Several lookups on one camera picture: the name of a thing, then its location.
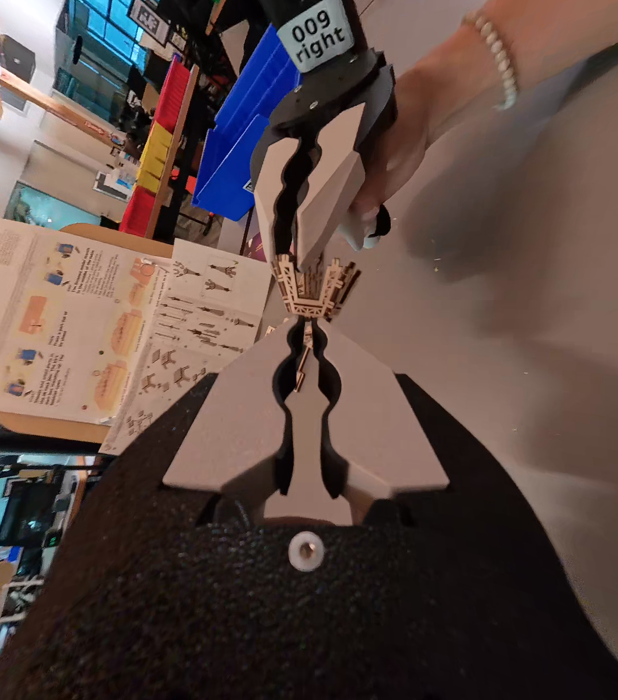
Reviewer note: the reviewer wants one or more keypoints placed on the purple box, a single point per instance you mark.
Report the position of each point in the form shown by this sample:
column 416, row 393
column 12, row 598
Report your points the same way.
column 251, row 246

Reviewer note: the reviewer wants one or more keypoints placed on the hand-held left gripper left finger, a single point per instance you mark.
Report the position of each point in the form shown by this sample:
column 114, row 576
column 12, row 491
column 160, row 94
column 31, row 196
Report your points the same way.
column 232, row 426

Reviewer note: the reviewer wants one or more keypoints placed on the yellow plastic bin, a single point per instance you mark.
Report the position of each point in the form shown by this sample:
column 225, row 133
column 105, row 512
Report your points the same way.
column 155, row 158

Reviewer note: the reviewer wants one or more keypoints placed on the colour instruction sheet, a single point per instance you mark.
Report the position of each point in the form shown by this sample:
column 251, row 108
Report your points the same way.
column 41, row 328

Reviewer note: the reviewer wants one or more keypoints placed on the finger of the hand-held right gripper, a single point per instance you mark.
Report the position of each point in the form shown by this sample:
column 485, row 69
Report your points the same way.
column 269, row 180
column 336, row 180

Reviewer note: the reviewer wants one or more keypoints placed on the wooden puzzle model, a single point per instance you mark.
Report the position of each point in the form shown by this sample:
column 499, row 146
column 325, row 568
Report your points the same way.
column 309, row 306

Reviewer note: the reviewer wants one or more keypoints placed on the large blue plastic bin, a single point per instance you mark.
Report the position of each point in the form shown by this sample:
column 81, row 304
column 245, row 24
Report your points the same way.
column 254, row 82

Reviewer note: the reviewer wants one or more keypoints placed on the grey desk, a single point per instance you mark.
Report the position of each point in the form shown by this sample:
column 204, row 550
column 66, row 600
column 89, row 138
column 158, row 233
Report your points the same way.
column 506, row 394

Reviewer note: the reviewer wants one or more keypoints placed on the small wooden puzzle piece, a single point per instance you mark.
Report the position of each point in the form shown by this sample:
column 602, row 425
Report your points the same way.
column 303, row 366

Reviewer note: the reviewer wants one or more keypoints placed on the red plastic bin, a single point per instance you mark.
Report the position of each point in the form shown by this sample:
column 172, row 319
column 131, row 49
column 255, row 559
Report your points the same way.
column 173, row 93
column 138, row 213

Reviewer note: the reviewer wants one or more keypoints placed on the black and white marker poster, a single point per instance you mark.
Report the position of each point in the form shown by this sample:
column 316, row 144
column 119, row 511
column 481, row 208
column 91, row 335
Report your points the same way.
column 149, row 22

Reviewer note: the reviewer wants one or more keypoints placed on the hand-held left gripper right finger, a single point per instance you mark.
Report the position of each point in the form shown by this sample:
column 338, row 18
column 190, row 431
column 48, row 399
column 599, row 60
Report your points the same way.
column 385, row 432

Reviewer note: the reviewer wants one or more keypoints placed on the large window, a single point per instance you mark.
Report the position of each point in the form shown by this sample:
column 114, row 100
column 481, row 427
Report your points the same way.
column 96, row 60

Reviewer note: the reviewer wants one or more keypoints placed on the black wall speaker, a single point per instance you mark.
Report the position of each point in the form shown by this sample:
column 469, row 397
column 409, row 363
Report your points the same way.
column 18, row 57

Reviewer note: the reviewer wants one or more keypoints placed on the person's right hand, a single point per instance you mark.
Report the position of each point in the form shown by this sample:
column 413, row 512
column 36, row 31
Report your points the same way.
column 429, row 109

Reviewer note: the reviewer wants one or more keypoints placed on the black and white instruction sheet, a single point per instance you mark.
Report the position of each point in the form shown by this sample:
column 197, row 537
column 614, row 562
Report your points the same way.
column 205, row 333

